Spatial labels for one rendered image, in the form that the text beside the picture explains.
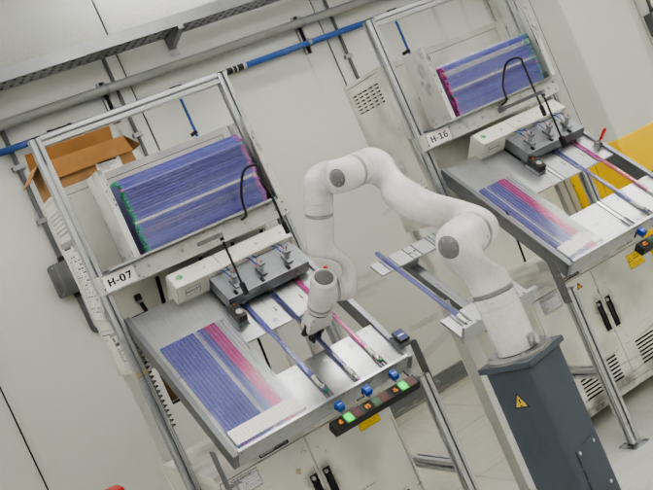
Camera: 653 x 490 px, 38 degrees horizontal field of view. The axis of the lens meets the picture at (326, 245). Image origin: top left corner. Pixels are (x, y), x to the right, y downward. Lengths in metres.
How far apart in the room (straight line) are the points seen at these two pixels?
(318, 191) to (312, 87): 2.60
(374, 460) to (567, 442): 0.96
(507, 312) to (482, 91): 1.62
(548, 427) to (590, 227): 1.28
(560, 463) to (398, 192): 0.87
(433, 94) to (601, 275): 1.03
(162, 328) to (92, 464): 1.63
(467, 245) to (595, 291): 1.58
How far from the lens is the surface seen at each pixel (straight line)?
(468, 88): 4.04
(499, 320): 2.65
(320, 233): 2.90
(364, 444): 3.44
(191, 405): 3.04
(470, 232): 2.57
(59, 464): 4.78
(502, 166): 4.01
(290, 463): 3.32
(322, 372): 3.11
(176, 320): 3.32
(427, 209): 2.67
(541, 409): 2.67
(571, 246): 3.66
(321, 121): 5.38
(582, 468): 2.75
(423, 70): 3.99
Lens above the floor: 1.35
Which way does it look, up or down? 3 degrees down
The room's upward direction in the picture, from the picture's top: 24 degrees counter-clockwise
